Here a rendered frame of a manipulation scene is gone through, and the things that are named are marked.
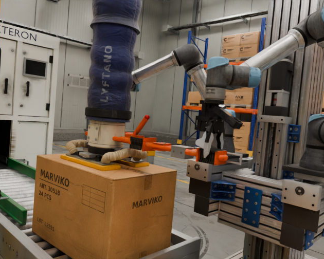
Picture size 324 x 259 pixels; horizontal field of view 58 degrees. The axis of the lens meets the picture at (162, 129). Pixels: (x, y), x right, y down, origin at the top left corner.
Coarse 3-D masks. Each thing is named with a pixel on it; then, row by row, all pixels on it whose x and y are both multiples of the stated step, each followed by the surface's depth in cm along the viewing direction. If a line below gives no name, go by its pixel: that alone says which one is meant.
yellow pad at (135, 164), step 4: (116, 160) 148; (120, 160) 146; (132, 160) 145; (140, 160) 147; (124, 164) 144; (128, 164) 142; (132, 164) 140; (136, 164) 140; (140, 164) 142; (144, 164) 144; (148, 164) 146
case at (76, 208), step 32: (64, 160) 141; (64, 192) 133; (96, 192) 119; (128, 192) 118; (160, 192) 134; (32, 224) 152; (64, 224) 133; (96, 224) 118; (128, 224) 120; (160, 224) 137; (96, 256) 118; (128, 256) 122
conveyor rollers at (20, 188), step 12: (0, 180) 250; (12, 180) 249; (24, 180) 256; (12, 192) 216; (24, 192) 221; (24, 204) 195; (24, 228) 160; (36, 240) 146; (48, 252) 133; (60, 252) 137
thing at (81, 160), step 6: (60, 156) 146; (66, 156) 143; (72, 156) 142; (78, 156) 142; (96, 156) 134; (78, 162) 136; (84, 162) 133; (90, 162) 132; (96, 162) 131; (96, 168) 128; (102, 168) 125; (108, 168) 127; (114, 168) 129
